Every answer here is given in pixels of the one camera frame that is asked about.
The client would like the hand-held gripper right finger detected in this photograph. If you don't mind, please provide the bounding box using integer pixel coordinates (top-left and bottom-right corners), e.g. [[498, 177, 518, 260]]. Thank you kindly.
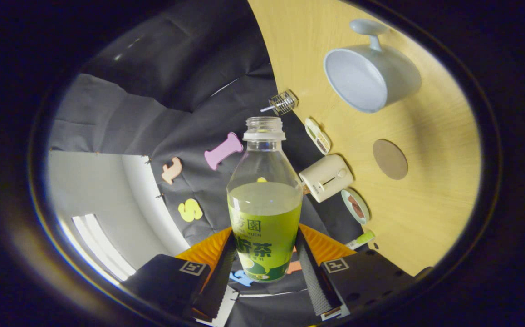
[[295, 223, 417, 317]]

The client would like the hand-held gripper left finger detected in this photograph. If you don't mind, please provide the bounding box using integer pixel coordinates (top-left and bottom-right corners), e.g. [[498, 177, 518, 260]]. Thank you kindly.
[[122, 227, 238, 321]]

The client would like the green label juice bottle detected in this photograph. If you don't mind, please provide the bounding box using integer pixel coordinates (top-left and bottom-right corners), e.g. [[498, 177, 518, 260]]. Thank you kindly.
[[226, 117, 303, 283]]

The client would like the round brown coaster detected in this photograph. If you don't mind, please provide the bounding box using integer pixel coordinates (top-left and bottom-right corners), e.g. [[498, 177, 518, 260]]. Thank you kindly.
[[372, 139, 409, 180]]

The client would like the white cup with handle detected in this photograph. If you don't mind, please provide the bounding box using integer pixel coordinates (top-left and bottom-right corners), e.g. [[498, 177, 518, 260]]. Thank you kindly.
[[323, 19, 422, 114]]

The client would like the slim white green bottle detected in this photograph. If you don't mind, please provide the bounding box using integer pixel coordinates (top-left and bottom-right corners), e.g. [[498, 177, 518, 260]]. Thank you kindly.
[[345, 230, 376, 251]]

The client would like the brown toast slice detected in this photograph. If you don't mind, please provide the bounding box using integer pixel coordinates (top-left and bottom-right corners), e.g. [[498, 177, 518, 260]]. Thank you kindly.
[[348, 195, 365, 218]]

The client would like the pale green plate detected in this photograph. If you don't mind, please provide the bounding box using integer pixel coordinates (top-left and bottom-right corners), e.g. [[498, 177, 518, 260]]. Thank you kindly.
[[341, 188, 371, 225]]

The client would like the white toaster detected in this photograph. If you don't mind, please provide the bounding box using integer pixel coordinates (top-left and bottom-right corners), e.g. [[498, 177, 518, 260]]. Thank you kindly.
[[299, 154, 354, 203]]

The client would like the ceiling light panel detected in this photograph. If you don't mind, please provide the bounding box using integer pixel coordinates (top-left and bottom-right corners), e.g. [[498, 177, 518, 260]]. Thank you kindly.
[[72, 213, 137, 282]]

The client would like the wooden table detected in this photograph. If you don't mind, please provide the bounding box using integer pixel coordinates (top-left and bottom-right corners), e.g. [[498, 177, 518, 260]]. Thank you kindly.
[[247, 0, 481, 277]]

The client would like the white divided snack tray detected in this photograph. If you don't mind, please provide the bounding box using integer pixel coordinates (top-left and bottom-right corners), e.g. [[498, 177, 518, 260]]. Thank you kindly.
[[304, 118, 331, 155]]

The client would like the wire mesh holder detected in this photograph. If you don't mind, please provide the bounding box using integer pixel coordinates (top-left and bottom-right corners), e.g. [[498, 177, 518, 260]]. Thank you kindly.
[[269, 89, 299, 116]]

